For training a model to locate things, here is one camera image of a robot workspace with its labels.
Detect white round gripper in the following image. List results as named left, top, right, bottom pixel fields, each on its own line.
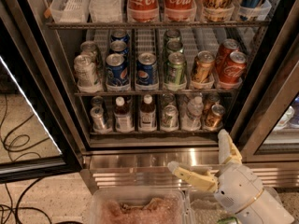
left=167, top=129, right=263, bottom=215

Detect blue pepsi can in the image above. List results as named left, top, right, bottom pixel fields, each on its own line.
left=136, top=52, right=158, bottom=86
left=110, top=29, right=130, bottom=44
left=109, top=40, right=129, bottom=57
left=106, top=53, right=129, bottom=87

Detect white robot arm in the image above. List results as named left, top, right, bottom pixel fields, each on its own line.
left=167, top=129, right=295, bottom=224

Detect front gold can bottom shelf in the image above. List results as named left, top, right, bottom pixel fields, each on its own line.
left=204, top=104, right=225, bottom=130

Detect green can in bin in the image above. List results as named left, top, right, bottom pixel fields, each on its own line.
left=217, top=217, right=240, bottom=224

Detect green white can bottom shelf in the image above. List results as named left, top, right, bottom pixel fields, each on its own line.
left=162, top=105, right=178, bottom=131

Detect rear gold can bottom shelf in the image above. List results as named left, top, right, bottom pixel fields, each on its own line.
left=203, top=92, right=221, bottom=115

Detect front red coke can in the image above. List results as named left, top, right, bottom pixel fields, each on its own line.
left=219, top=51, right=247, bottom=84

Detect red coke can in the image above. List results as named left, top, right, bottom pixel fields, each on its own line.
left=219, top=51, right=247, bottom=84
left=215, top=38, right=239, bottom=73

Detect gold soda can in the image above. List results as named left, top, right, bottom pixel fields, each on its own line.
left=191, top=50, right=215, bottom=83

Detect front green soda can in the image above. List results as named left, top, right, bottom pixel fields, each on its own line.
left=164, top=52, right=186, bottom=85

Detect green soda can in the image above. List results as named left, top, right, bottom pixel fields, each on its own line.
left=164, top=41, right=184, bottom=58
left=164, top=52, right=186, bottom=85
left=164, top=29, right=181, bottom=44

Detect rear red coke can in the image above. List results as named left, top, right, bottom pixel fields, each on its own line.
left=215, top=38, right=239, bottom=73

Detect front silver can bottom shelf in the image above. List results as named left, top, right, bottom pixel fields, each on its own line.
left=90, top=106, right=108, bottom=131

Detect silver can shelf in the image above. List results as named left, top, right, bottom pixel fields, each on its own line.
left=90, top=106, right=108, bottom=131
left=91, top=96, right=104, bottom=107

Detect middle green soda can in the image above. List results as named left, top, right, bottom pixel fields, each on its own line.
left=164, top=41, right=184, bottom=58

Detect stainless steel fridge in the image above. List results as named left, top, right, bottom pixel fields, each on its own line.
left=0, top=0, right=298, bottom=190

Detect rear silver can bottom shelf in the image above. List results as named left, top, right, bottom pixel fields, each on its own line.
left=91, top=96, right=104, bottom=107

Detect rear green soda can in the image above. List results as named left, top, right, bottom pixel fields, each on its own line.
left=164, top=29, right=181, bottom=44

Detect gold black can top shelf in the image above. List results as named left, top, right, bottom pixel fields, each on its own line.
left=202, top=0, right=232, bottom=21

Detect front white soda can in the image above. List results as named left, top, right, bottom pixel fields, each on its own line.
left=74, top=54, right=100, bottom=87

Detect white soda can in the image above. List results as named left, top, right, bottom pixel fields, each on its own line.
left=80, top=41, right=102, bottom=66
left=74, top=54, right=100, bottom=87

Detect rear white soda can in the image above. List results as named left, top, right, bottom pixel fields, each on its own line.
left=80, top=41, right=102, bottom=66

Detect open glass fridge door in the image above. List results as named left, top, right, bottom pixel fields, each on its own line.
left=0, top=12, right=81, bottom=183

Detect empty white shelf tray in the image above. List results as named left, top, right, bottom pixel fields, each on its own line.
left=50, top=0, right=90, bottom=23

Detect right clear plastic bin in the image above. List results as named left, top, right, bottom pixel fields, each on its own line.
left=187, top=188, right=294, bottom=224

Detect clear plastic bin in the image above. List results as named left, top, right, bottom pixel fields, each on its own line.
left=187, top=188, right=294, bottom=224
left=89, top=186, right=187, bottom=224

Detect clear water bottle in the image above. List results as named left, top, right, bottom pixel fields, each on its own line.
left=182, top=96, right=204, bottom=131

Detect right brown juice bottle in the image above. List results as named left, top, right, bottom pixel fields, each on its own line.
left=139, top=94, right=156, bottom=132

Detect brown juice bottle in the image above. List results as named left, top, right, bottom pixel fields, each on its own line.
left=139, top=94, right=156, bottom=132
left=114, top=96, right=134, bottom=133

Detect left brown juice bottle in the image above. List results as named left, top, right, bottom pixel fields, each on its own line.
left=114, top=96, right=134, bottom=133

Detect left clear plastic bin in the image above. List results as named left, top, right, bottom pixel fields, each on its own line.
left=89, top=186, right=187, bottom=224

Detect right coca-cola bottle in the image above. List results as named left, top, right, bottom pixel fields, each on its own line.
left=164, top=0, right=192, bottom=21

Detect coca-cola bottle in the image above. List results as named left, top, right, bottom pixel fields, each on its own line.
left=164, top=0, right=192, bottom=21
left=128, top=0, right=158, bottom=22

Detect left coca-cola bottle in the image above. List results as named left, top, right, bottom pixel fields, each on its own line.
left=128, top=0, right=158, bottom=22

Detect black floor cable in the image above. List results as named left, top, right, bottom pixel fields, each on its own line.
left=0, top=93, right=84, bottom=224

